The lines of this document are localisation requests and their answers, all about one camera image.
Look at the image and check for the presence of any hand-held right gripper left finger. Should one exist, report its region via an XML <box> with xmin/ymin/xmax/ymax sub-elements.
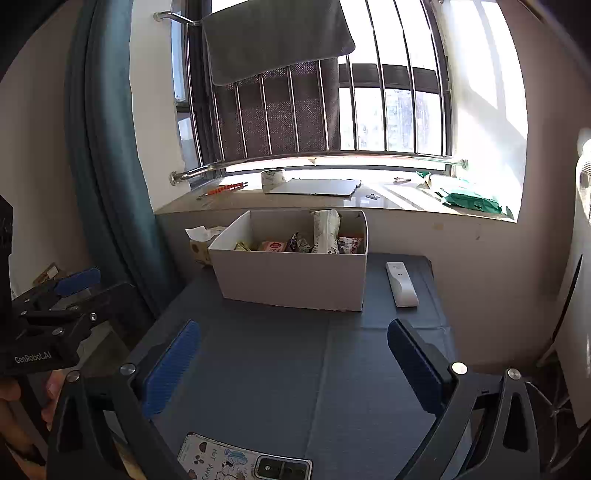
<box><xmin>46</xmin><ymin>318</ymin><xmax>202</xmax><ymax>480</ymax></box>

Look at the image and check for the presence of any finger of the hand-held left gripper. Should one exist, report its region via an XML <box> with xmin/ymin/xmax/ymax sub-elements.
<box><xmin>21</xmin><ymin>282</ymin><xmax>136</xmax><ymax>344</ymax></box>
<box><xmin>14</xmin><ymin>267</ymin><xmax>101</xmax><ymax>310</ymax></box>

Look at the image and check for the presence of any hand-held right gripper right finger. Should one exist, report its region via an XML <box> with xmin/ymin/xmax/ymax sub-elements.
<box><xmin>387</xmin><ymin>318</ymin><xmax>541</xmax><ymax>480</ymax></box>

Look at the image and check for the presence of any white orange cartoon snack bag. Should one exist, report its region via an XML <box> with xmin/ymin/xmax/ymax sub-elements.
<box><xmin>337</xmin><ymin>234</ymin><xmax>365</xmax><ymax>256</ymax></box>

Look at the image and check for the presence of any white cardboard box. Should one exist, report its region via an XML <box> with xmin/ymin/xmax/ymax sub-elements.
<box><xmin>208</xmin><ymin>210</ymin><xmax>369</xmax><ymax>312</ymax></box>

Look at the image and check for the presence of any long white snack packet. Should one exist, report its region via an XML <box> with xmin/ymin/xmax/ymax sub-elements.
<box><xmin>311</xmin><ymin>209</ymin><xmax>341</xmax><ymax>254</ymax></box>

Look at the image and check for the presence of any black snack packet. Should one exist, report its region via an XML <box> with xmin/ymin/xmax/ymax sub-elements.
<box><xmin>285</xmin><ymin>232</ymin><xmax>315</xmax><ymax>253</ymax></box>

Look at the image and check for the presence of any person's left hand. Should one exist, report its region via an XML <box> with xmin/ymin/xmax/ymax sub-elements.
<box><xmin>0</xmin><ymin>371</ymin><xmax>65</xmax><ymax>453</ymax></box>

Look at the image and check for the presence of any white remote control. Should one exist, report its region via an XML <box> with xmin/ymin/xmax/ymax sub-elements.
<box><xmin>385</xmin><ymin>261</ymin><xmax>419</xmax><ymax>308</ymax></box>

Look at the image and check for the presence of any teal curtain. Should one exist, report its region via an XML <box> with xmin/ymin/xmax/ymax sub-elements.
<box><xmin>65</xmin><ymin>0</ymin><xmax>185</xmax><ymax>296</ymax></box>

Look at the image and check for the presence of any phone with cartoon case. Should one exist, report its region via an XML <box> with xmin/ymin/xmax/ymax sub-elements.
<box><xmin>178</xmin><ymin>431</ymin><xmax>314</xmax><ymax>480</ymax></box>

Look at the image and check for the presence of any grey-blue table cloth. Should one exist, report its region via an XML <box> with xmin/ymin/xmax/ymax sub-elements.
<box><xmin>104</xmin><ymin>251</ymin><xmax>462</xmax><ymax>480</ymax></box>

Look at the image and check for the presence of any brown tissue box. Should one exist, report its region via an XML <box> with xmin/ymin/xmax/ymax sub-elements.
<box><xmin>185</xmin><ymin>226</ymin><xmax>227</xmax><ymax>266</ymax></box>

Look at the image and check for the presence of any chrome chair base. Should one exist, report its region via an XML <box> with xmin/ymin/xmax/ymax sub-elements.
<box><xmin>526</xmin><ymin>263</ymin><xmax>583</xmax><ymax>439</ymax></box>

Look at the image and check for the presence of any grey window sill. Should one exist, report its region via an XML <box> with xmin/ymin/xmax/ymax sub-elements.
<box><xmin>154</xmin><ymin>173</ymin><xmax>518</xmax><ymax>224</ymax></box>

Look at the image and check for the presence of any green plastic bag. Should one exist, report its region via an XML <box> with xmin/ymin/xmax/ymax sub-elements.
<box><xmin>438</xmin><ymin>188</ymin><xmax>502</xmax><ymax>214</ymax></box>

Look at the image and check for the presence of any white tower appliance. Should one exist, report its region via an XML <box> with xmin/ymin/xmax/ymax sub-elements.
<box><xmin>556</xmin><ymin>129</ymin><xmax>591</xmax><ymax>428</ymax></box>

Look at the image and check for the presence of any grey flat board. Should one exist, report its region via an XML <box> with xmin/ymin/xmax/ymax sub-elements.
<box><xmin>264</xmin><ymin>178</ymin><xmax>362</xmax><ymax>197</ymax></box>

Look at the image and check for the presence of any white tape roll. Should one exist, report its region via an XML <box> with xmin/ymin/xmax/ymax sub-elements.
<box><xmin>261</xmin><ymin>169</ymin><xmax>286</xmax><ymax>193</ymax></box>

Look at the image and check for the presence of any grey towel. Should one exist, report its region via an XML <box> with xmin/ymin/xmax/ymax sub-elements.
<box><xmin>202</xmin><ymin>0</ymin><xmax>356</xmax><ymax>87</ymax></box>

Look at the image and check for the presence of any wall socket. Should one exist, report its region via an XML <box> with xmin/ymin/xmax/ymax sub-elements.
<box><xmin>32</xmin><ymin>263</ymin><xmax>63</xmax><ymax>289</ymax></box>

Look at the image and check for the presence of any orange handled tool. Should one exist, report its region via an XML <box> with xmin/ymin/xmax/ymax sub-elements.
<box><xmin>198</xmin><ymin>182</ymin><xmax>249</xmax><ymax>200</ymax></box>

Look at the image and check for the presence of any metal window guard rail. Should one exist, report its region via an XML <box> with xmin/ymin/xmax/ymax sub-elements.
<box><xmin>154</xmin><ymin>0</ymin><xmax>469</xmax><ymax>186</ymax></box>

